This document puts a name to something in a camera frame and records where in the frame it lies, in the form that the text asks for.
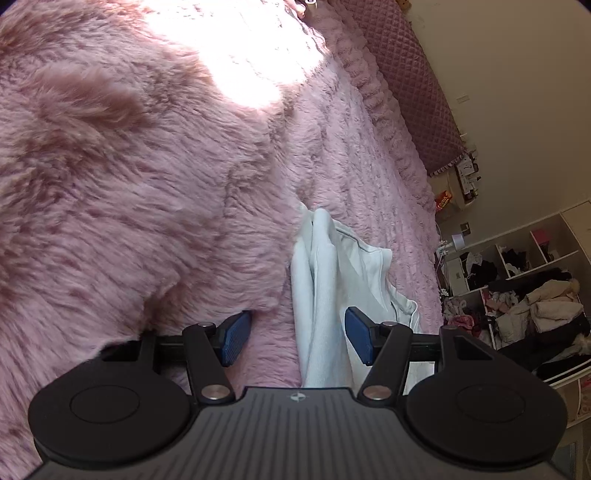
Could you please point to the white table lamp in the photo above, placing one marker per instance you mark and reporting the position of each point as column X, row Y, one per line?
column 458, row 241

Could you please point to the pink quilted headboard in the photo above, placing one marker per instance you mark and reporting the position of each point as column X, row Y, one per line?
column 406, row 83

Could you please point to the red snack bag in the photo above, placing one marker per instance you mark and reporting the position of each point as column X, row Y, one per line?
column 444, row 201

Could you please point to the pink fluffy blanket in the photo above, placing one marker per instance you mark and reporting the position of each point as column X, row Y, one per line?
column 138, row 184

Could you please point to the white shelf unit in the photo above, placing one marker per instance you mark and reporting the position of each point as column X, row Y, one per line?
column 568, row 226

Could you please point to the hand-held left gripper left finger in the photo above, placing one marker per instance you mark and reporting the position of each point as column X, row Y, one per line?
column 235, row 337

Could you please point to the pink clothes pile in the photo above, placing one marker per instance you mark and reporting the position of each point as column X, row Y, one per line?
column 461, row 318

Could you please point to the black clothes on shelf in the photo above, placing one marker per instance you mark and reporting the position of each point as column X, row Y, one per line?
column 515, row 261

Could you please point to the beige clothes pile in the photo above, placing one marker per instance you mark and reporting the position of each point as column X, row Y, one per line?
column 540, row 309

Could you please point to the white printed sweatshirt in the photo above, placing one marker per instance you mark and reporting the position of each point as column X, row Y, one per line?
column 323, row 300

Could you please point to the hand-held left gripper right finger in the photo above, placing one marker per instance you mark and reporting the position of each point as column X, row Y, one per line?
column 360, row 337

